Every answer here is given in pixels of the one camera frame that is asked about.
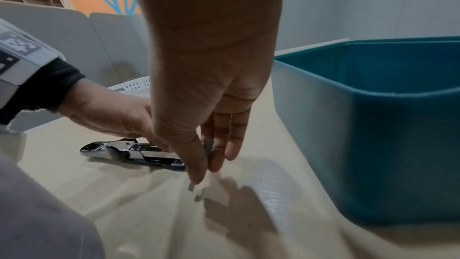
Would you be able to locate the person's right hand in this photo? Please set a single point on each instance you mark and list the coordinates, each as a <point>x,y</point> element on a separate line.
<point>205,81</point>

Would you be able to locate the person's left hand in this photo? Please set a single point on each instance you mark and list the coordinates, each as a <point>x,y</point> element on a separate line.
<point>107,110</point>

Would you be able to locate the silver blue utility knife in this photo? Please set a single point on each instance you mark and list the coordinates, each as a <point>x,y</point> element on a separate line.
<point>133,154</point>

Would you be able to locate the small metal knife blade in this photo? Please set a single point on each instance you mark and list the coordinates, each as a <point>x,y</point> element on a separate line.
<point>209,148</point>

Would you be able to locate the white perforated plastic basket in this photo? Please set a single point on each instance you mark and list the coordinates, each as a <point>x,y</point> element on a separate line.
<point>134,86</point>

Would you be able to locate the grey chair back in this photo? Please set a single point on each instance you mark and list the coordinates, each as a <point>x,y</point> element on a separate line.
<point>118,44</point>
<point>46,30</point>

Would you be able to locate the white marker wrist tracker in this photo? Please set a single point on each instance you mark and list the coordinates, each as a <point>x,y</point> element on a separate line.
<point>21,53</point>

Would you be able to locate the person's grey clothing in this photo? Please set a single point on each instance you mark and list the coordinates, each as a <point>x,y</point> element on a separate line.
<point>39,212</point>

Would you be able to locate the teal plastic bin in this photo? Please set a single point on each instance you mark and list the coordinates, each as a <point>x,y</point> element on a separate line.
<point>373,127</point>

